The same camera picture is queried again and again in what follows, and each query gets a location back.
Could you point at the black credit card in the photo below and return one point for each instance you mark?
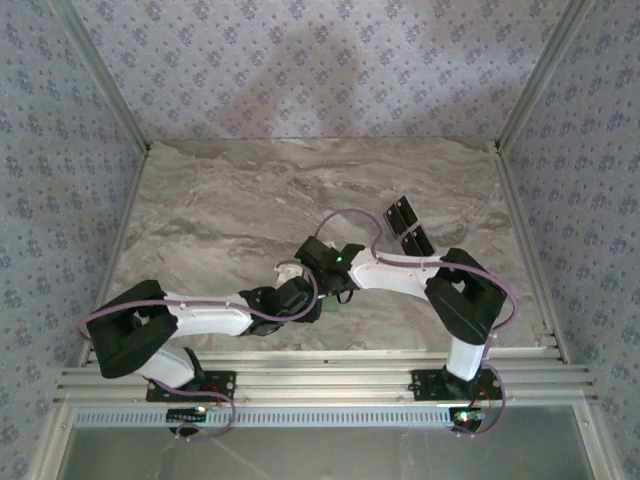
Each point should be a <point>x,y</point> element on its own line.
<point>392,220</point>
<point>425,241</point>
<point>411,245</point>
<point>407,212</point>

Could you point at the aluminium frame leg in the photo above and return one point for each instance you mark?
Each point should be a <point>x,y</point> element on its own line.
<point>597,445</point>
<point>50,445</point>

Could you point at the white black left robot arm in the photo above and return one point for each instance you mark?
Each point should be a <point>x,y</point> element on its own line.
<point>210,320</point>

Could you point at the aluminium mounting rail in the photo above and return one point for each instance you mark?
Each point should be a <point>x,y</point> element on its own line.
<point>325,380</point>

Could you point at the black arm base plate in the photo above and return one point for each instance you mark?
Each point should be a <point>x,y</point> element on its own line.
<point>225,382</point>
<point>425,382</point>

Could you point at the aluminium table side rail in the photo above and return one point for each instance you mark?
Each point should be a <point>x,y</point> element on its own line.
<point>126,215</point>
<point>529,250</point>

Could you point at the aluminium frame corner post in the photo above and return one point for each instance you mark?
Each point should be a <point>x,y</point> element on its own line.
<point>106,75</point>
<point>539,75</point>

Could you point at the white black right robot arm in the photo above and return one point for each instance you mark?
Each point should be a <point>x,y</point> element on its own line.
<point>395,275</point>

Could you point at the small circuit board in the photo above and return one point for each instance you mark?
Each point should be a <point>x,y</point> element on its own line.
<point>467,417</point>
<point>185,415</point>

